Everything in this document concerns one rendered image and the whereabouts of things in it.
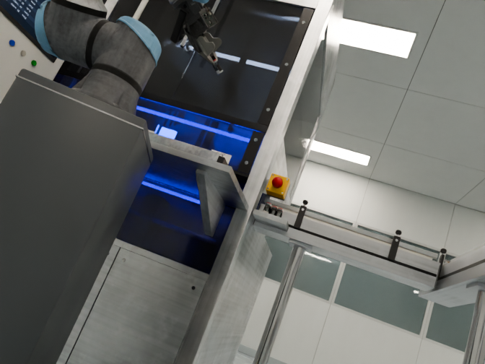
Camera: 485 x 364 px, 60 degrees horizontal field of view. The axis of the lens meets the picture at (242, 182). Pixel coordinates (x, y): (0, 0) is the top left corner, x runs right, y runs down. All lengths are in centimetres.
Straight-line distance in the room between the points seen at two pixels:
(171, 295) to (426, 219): 530
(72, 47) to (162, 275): 87
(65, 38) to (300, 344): 545
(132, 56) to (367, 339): 552
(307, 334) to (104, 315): 466
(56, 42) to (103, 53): 11
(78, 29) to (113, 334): 102
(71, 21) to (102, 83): 16
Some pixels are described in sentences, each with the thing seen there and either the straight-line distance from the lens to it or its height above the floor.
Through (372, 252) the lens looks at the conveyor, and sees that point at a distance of 162.
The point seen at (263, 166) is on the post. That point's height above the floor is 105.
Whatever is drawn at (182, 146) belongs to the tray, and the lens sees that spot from 126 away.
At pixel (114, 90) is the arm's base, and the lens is 92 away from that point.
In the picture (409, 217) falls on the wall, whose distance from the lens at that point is 646.
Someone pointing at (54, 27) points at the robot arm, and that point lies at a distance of 103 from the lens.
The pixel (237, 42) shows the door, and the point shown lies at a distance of 191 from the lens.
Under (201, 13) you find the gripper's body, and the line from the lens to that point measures 138.
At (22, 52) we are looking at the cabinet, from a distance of 188.
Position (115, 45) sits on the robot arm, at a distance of 97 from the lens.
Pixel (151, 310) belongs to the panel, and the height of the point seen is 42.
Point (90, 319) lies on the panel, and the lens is 165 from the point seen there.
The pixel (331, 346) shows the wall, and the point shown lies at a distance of 608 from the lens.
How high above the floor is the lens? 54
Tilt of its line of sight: 16 degrees up
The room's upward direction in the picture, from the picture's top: 22 degrees clockwise
